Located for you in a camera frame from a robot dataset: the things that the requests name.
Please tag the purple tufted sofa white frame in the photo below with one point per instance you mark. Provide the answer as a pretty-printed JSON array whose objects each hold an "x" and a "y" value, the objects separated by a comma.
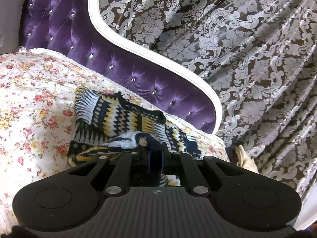
[{"x": 138, "y": 74}]

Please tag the grey pillow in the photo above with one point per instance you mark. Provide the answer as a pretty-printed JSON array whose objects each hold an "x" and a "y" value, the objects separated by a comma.
[{"x": 10, "y": 14}]

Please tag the floral quilted blanket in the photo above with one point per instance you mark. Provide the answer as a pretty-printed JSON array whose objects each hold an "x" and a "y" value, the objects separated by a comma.
[{"x": 32, "y": 99}]

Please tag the yellow black patterned knit sweater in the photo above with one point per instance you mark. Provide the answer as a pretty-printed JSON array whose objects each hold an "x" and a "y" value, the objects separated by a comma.
[{"x": 111, "y": 119}]

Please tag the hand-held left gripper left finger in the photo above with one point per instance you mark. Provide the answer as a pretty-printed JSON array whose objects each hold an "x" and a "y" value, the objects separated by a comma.
[{"x": 149, "y": 162}]

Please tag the beige cloth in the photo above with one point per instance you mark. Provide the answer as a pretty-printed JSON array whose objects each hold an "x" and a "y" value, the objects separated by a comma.
[{"x": 245, "y": 161}]

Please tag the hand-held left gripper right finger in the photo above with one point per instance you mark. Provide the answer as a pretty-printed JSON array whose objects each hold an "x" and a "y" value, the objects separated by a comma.
[{"x": 165, "y": 160}]

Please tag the brown silver damask curtain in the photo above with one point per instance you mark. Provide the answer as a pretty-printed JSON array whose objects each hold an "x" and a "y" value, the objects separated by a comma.
[{"x": 223, "y": 42}]

